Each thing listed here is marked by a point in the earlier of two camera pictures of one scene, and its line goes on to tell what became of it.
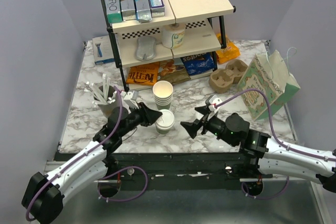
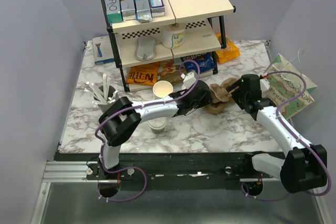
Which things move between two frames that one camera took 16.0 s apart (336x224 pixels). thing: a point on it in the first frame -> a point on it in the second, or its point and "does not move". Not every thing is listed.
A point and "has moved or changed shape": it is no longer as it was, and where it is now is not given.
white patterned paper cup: [172, 35] does not move
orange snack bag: [145, 74] does not move
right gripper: [192, 127] -> [235, 94]
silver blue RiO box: [142, 8] does not move
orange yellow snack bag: [231, 52] does not move
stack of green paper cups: [163, 91] does not move
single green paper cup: [165, 123] has moved or changed shape
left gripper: [148, 117] -> [206, 100]
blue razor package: [103, 50] does not move
